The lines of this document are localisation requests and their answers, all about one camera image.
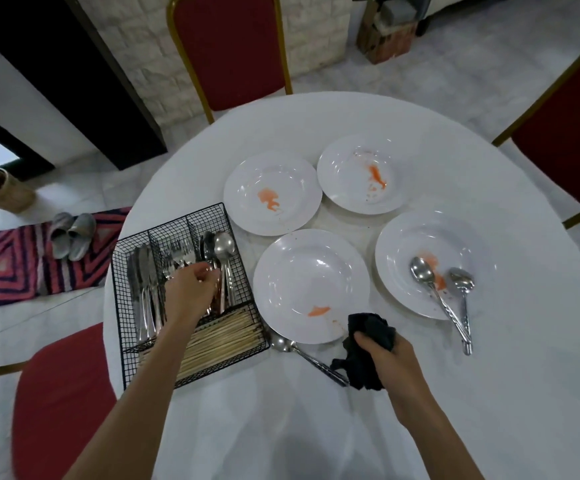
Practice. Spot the red gold banquet chair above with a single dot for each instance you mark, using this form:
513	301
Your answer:
230	49
60	394
570	144

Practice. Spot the grey slipper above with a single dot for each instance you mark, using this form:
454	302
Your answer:
82	234
60	234

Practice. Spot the person's right hand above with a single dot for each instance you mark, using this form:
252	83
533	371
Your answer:
395	369

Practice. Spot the orange brown crate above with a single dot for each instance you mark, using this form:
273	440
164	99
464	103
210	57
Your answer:
395	44

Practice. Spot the white round tablecloth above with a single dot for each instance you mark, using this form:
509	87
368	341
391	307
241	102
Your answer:
495	384

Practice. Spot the black cleaning cloth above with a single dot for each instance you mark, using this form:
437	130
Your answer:
365	364

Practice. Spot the tall palm in woven pot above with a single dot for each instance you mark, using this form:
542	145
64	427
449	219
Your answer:
10	192

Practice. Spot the bundle of wooden chopsticks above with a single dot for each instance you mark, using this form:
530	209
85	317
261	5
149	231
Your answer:
220	339

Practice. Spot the person's left forearm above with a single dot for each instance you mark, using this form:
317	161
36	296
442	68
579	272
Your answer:
140	404

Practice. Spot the person's left hand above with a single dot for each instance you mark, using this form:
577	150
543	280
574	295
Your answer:
190	294

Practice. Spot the white plate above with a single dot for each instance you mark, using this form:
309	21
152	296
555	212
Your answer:
310	274
350	189
420	234
280	174

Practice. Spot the small grey box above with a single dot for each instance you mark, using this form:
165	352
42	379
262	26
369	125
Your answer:
395	17

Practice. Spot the pink striped rug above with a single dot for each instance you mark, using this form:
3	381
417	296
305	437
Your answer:
10	264

